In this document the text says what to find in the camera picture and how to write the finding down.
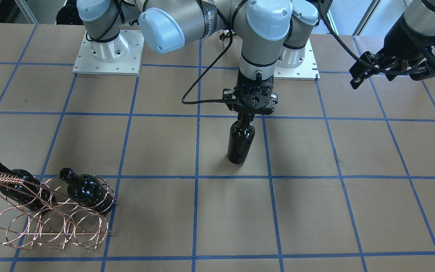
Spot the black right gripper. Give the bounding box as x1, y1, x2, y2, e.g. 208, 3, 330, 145
222, 74, 278, 122

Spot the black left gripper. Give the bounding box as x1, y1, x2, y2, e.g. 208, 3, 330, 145
349, 17, 435, 90

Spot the dark glass wine bottle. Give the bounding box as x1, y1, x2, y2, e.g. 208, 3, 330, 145
227, 114, 255, 165

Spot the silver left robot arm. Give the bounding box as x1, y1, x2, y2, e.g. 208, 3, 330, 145
324, 0, 435, 89

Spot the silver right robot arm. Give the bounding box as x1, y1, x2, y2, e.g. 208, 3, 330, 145
76, 0, 293, 119

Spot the dark bottle in basket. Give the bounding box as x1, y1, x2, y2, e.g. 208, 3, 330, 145
59, 167, 114, 216
0, 162, 54, 212

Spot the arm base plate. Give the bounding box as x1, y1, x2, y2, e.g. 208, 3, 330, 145
273, 39, 320, 80
72, 30, 144, 76

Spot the copper wire wine basket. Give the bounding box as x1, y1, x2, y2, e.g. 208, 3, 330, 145
0, 177, 112, 251

